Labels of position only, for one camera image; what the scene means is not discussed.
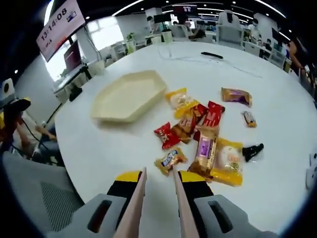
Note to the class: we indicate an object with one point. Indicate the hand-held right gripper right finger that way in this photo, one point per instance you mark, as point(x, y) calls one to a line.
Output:
point(200, 191)

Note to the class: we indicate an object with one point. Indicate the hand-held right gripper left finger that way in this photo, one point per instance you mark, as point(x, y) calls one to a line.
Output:
point(116, 191)

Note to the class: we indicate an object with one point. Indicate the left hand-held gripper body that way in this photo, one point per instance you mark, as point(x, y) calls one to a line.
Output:
point(7, 86)

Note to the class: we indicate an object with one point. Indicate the pink food tongs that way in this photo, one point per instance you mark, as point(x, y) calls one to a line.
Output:
point(138, 198)

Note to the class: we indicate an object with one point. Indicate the long brown purple-label food bar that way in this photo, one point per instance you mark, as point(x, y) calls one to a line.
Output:
point(204, 151)

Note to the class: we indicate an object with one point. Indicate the yellow pastry food packet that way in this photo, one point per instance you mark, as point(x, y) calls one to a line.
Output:
point(179, 100)
point(227, 161)

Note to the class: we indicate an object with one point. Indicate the gold blue-label food candy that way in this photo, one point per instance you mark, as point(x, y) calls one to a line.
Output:
point(170, 161)

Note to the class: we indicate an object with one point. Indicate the small red food packet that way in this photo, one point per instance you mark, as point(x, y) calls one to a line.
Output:
point(166, 136)

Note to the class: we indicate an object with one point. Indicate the black food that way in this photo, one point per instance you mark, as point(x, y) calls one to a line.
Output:
point(252, 151)

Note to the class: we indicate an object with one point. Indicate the small orange food candy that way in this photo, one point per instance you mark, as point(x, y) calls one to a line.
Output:
point(249, 119)

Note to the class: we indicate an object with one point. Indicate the beige hexagonal container tray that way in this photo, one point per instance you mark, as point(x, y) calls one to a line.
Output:
point(126, 96)

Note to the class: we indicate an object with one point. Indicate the gold purple-label food packet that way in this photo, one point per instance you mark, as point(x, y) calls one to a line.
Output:
point(236, 96)

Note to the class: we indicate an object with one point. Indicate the black computer mouse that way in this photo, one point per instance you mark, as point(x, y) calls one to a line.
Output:
point(75, 94)

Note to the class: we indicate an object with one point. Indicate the grey desk with black legs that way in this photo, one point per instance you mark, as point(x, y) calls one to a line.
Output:
point(74, 78)

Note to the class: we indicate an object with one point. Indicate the dark purple monitor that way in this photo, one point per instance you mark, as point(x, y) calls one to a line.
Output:
point(73, 55)

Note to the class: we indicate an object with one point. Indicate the grey mesh office chair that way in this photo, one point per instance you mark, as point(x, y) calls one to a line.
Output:
point(37, 188)

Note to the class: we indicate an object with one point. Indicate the long ceiling light strip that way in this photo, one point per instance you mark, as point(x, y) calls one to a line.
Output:
point(49, 12)

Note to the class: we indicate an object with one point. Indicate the white paper cup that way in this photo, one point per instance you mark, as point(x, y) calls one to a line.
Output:
point(99, 68)

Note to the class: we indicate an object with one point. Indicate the green potted plant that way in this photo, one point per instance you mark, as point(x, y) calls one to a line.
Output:
point(130, 36)

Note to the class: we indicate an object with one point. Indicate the black oblong device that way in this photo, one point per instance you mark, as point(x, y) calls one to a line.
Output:
point(211, 55)

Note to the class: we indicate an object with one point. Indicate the small white cup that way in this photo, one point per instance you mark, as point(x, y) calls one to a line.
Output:
point(156, 41)

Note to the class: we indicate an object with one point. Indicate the white mesh office chair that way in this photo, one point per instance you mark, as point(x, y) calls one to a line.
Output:
point(277, 55)
point(230, 37)

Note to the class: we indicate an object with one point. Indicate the tall cup with dark lid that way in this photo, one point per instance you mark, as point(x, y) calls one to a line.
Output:
point(167, 37)

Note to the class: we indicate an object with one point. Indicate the hanging dark red display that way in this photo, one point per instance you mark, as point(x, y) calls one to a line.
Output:
point(185, 9)

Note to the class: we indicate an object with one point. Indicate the large wall screen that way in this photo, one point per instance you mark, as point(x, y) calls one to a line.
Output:
point(59, 27)

